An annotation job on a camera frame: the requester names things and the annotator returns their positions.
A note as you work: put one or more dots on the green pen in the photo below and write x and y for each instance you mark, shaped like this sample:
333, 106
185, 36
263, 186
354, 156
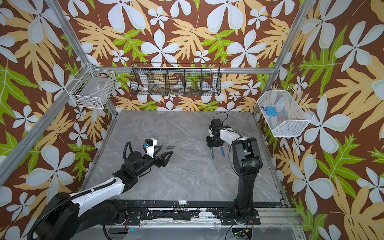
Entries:
212, 153

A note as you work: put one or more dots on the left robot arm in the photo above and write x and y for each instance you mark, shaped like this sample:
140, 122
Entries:
65, 215

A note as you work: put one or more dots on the white mesh basket right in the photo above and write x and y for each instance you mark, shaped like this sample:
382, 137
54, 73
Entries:
293, 117

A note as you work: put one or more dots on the blue pen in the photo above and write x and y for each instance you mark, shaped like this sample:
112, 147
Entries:
222, 150

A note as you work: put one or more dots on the blue object in basket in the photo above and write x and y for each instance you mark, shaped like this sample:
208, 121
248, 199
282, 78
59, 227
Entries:
271, 111

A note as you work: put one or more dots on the black wire basket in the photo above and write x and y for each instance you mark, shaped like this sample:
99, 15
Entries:
178, 79

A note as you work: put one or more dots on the white wire basket left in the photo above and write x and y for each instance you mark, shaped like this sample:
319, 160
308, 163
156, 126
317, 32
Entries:
91, 87

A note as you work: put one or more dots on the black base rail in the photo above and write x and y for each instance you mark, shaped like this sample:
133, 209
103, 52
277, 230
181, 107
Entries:
195, 213

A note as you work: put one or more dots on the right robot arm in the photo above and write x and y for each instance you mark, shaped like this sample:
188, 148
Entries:
247, 162

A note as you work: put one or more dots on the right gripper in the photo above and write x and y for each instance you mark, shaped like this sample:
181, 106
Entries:
214, 142

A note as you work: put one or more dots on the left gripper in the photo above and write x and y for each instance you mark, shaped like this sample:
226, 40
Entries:
159, 163

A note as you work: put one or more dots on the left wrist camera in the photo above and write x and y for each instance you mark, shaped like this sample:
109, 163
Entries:
149, 147

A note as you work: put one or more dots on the electronics board with led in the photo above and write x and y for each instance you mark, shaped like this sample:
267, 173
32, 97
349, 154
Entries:
242, 234

